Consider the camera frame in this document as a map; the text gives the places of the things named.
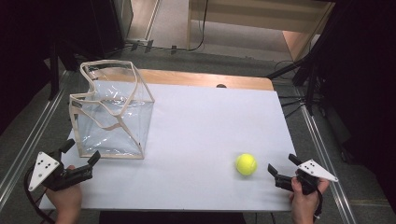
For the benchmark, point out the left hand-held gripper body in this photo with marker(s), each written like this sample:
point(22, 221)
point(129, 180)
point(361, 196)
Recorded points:
point(59, 177)

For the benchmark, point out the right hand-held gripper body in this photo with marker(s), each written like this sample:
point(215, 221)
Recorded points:
point(306, 179)

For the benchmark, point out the yellow tennis ball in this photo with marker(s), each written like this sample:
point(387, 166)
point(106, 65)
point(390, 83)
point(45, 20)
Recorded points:
point(246, 164)

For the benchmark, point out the clear bag with beige trim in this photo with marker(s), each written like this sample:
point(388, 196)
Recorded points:
point(115, 124)

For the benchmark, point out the person's left hand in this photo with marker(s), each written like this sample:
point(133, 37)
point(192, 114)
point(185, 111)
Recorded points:
point(67, 200)

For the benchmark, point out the person's right hand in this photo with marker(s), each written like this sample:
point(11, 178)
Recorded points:
point(303, 205)

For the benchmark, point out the black tripod stand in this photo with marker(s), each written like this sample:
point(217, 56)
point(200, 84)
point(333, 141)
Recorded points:
point(311, 90)

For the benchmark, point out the black metal stand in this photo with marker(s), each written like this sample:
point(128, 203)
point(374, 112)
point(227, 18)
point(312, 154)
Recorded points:
point(54, 74)

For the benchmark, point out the white table sheet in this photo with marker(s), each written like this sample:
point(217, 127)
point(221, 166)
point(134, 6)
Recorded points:
point(193, 140)

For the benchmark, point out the black cabinet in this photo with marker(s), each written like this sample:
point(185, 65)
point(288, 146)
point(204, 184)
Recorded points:
point(102, 25)

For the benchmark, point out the light wooden shelf unit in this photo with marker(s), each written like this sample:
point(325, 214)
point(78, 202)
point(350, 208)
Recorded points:
point(249, 15)

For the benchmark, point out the aluminium floor rail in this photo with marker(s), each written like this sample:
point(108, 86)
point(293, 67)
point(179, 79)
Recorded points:
point(327, 165)
point(31, 146)

